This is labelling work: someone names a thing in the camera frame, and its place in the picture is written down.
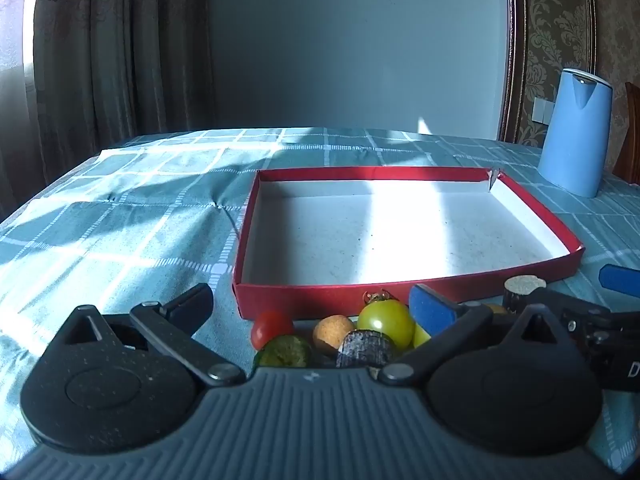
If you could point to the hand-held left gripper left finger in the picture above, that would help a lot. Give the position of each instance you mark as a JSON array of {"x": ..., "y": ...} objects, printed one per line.
[{"x": 187, "y": 305}]

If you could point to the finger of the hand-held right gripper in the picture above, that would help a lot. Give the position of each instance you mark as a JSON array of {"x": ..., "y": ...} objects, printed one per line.
[
  {"x": 619, "y": 276},
  {"x": 575, "y": 305}
]

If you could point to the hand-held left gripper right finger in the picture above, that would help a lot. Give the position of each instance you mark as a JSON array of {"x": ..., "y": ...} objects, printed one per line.
[{"x": 430, "y": 310}]

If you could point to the yellow-green tomato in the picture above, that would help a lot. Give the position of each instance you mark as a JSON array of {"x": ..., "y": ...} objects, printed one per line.
[{"x": 421, "y": 336}]

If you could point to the green tomato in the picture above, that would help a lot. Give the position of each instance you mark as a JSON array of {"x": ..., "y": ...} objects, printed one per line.
[{"x": 384, "y": 321}]

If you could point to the red cardboard box tray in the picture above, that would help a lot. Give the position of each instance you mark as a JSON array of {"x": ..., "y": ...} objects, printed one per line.
[{"x": 400, "y": 230}]

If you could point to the red cherry tomato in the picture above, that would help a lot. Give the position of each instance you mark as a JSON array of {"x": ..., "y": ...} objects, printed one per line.
[{"x": 270, "y": 329}]

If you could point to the tan round fruit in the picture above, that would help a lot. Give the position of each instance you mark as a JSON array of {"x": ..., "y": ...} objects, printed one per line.
[{"x": 332, "y": 335}]

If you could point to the teal checked tablecloth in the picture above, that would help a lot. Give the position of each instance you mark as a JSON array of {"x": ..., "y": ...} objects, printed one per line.
[{"x": 125, "y": 220}]

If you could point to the green cucumber piece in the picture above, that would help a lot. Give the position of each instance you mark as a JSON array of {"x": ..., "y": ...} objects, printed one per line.
[{"x": 286, "y": 352}]

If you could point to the brown wooden chair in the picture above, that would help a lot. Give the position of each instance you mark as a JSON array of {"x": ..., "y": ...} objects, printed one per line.
[{"x": 630, "y": 140}]

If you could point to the blue electric kettle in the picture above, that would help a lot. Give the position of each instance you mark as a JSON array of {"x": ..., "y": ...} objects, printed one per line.
[{"x": 575, "y": 135}]

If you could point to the brown patterned curtain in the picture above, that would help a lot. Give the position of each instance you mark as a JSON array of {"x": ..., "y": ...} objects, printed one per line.
[{"x": 115, "y": 50}]

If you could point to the white wall switch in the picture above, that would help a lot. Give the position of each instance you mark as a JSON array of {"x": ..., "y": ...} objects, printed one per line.
[{"x": 542, "y": 110}]

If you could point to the dark wooden door frame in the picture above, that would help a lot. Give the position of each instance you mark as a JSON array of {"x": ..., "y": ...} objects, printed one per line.
[{"x": 512, "y": 60}]

